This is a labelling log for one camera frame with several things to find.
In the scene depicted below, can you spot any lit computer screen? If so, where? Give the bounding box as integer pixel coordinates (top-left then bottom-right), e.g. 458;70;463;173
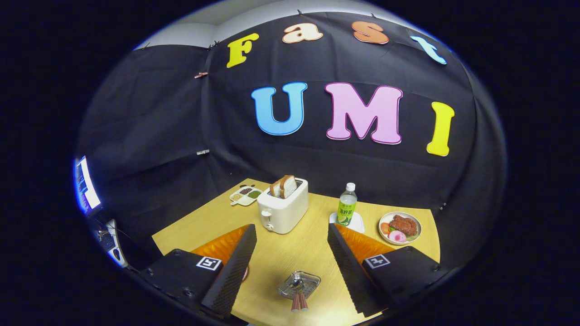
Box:
74;156;102;215

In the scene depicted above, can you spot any white edged dark device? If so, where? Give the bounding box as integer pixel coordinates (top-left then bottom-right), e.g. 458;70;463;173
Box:
93;220;127;268

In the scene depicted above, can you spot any green label drink bottle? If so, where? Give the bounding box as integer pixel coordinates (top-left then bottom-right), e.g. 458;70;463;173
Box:
337;182;358;227

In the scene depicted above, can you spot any white square coaster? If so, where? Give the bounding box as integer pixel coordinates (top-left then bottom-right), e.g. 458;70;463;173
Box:
329;212;365;234

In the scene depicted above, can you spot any white compartment seasoning dish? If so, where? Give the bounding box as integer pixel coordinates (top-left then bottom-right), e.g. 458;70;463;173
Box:
229;185;262;206

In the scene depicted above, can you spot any plate of toy food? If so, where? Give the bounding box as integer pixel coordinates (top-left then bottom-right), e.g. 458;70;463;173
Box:
378;212;422;245

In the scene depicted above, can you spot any clear glass container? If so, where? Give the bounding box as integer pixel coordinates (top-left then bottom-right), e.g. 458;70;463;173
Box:
278;271;321;300

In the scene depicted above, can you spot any white toaster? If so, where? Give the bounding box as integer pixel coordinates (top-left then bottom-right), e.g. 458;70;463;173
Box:
257;177;309;235

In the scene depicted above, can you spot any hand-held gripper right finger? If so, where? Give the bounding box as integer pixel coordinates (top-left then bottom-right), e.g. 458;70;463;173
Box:
327;223;449;317

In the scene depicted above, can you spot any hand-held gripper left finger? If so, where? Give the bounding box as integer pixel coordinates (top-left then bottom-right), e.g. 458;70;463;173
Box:
138;224;257;317

